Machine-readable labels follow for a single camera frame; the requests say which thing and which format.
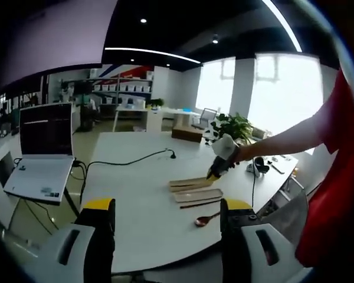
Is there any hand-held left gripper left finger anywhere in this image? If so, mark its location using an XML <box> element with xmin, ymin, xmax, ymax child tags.
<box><xmin>37</xmin><ymin>195</ymin><xmax>117</xmax><ymax>283</ymax></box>

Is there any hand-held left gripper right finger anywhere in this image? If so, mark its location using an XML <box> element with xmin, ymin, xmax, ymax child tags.
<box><xmin>219</xmin><ymin>198</ymin><xmax>312</xmax><ymax>283</ymax></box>

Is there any beige cutlery case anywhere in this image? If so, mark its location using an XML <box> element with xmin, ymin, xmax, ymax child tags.
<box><xmin>168</xmin><ymin>174</ymin><xmax>215</xmax><ymax>193</ymax></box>

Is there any beige cutlery case lid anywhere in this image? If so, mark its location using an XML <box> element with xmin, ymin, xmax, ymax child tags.
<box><xmin>173</xmin><ymin>188</ymin><xmax>224</xmax><ymax>205</ymax></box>

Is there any dark wooden chopstick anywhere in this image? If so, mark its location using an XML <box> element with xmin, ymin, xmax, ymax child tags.
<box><xmin>179</xmin><ymin>197</ymin><xmax>222</xmax><ymax>209</ymax></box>
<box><xmin>179</xmin><ymin>198</ymin><xmax>222</xmax><ymax>210</ymax></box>

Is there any dark wooden spoon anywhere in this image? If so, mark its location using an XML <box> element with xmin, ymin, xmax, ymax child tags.
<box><xmin>194</xmin><ymin>211</ymin><xmax>222</xmax><ymax>228</ymax></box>

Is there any large potted green plant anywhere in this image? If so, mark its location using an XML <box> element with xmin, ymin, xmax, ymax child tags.
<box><xmin>204</xmin><ymin>113</ymin><xmax>255</xmax><ymax>146</ymax></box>

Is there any white controller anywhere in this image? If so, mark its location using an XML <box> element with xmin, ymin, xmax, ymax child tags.
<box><xmin>247</xmin><ymin>163</ymin><xmax>261</xmax><ymax>178</ymax></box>

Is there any cardboard box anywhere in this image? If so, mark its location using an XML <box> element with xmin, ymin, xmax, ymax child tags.
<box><xmin>171</xmin><ymin>124</ymin><xmax>203</xmax><ymax>143</ymax></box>

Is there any grey mesh office chair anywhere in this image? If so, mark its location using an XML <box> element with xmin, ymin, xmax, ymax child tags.
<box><xmin>265</xmin><ymin>187</ymin><xmax>310</xmax><ymax>251</ymax></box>

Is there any white side desk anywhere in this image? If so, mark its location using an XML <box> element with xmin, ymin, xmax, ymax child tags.
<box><xmin>114</xmin><ymin>104</ymin><xmax>202</xmax><ymax>133</ymax></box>

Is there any large bright window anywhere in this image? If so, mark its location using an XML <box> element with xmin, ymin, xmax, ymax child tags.
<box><xmin>195</xmin><ymin>54</ymin><xmax>326</xmax><ymax>136</ymax></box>

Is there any small potted green plant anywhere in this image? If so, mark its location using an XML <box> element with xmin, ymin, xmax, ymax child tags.
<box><xmin>148</xmin><ymin>98</ymin><xmax>165</xmax><ymax>110</ymax></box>

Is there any person in red shirt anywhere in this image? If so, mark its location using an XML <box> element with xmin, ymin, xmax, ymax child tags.
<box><xmin>294</xmin><ymin>58</ymin><xmax>354</xmax><ymax>269</ymax></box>

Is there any row of white storage bins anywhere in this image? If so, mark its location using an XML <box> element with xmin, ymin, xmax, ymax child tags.
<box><xmin>94</xmin><ymin>71</ymin><xmax>153</xmax><ymax>103</ymax></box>

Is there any metal shelving rack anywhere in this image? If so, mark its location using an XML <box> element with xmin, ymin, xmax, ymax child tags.
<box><xmin>92</xmin><ymin>70</ymin><xmax>155</xmax><ymax>104</ymax></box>

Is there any ceiling light strip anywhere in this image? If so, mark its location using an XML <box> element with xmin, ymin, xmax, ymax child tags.
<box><xmin>104</xmin><ymin>46</ymin><xmax>202</xmax><ymax>64</ymax></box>
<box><xmin>261</xmin><ymin>0</ymin><xmax>303</xmax><ymax>52</ymax></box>

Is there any white laptop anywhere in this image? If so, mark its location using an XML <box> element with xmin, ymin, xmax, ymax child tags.
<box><xmin>2</xmin><ymin>102</ymin><xmax>76</xmax><ymax>206</ymax></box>

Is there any black monitor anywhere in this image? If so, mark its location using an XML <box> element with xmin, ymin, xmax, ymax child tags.
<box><xmin>73</xmin><ymin>82</ymin><xmax>93</xmax><ymax>96</ymax></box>

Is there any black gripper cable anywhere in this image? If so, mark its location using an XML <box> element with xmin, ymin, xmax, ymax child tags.
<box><xmin>250</xmin><ymin>172</ymin><xmax>256</xmax><ymax>209</ymax></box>

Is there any black table power cable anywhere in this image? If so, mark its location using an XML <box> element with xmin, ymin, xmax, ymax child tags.
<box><xmin>84</xmin><ymin>149</ymin><xmax>178</xmax><ymax>169</ymax></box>

